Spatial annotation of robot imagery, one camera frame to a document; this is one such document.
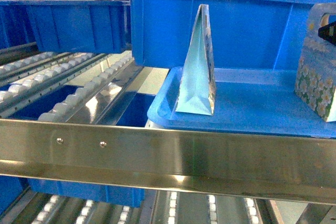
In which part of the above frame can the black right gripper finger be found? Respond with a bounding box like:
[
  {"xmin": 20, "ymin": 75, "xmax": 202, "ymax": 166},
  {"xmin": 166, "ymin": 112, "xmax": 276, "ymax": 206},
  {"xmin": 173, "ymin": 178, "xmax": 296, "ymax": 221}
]
[{"xmin": 318, "ymin": 20, "xmax": 335, "ymax": 44}]

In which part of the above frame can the flower gift bag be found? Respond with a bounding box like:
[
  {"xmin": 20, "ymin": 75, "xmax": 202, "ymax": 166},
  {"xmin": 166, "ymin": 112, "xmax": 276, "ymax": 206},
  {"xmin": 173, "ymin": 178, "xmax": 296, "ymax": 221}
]
[
  {"xmin": 175, "ymin": 4, "xmax": 216, "ymax": 116},
  {"xmin": 295, "ymin": 3, "xmax": 335, "ymax": 122}
]

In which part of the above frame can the large blue bin behind tray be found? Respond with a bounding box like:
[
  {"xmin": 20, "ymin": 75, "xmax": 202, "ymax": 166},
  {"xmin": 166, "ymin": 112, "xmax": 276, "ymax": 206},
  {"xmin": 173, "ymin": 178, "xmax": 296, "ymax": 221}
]
[{"xmin": 130, "ymin": 0, "xmax": 332, "ymax": 70}]

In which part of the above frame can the blue plastic tray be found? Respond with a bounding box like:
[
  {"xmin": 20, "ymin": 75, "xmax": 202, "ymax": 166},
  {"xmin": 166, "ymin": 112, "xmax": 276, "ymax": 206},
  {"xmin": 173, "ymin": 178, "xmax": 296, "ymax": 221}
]
[{"xmin": 147, "ymin": 67, "xmax": 335, "ymax": 138}]

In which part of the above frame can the blue bin upper left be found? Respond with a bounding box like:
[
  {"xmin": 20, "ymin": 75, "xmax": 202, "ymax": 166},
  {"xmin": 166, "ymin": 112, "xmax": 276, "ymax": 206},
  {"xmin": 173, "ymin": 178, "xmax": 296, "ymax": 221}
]
[{"xmin": 1, "ymin": 0, "xmax": 131, "ymax": 54}]

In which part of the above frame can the blue bin lower shelf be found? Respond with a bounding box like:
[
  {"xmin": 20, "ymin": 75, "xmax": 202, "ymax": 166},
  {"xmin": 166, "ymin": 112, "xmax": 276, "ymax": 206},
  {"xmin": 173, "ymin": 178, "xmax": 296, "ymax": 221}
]
[{"xmin": 28, "ymin": 178, "xmax": 145, "ymax": 208}]

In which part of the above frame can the steel shelf front rail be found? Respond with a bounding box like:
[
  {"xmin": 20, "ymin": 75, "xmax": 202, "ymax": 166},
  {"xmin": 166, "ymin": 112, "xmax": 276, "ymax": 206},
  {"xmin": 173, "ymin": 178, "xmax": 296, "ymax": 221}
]
[{"xmin": 1, "ymin": 120, "xmax": 335, "ymax": 205}]

